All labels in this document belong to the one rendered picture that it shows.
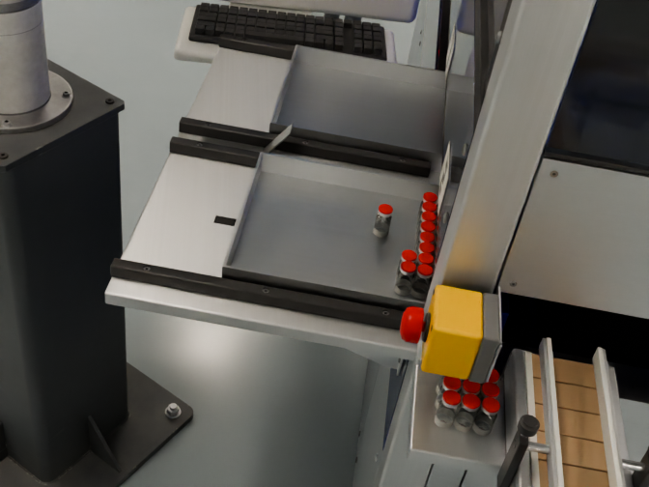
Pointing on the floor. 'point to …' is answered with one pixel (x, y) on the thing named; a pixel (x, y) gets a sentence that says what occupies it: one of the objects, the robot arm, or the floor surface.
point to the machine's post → (496, 176)
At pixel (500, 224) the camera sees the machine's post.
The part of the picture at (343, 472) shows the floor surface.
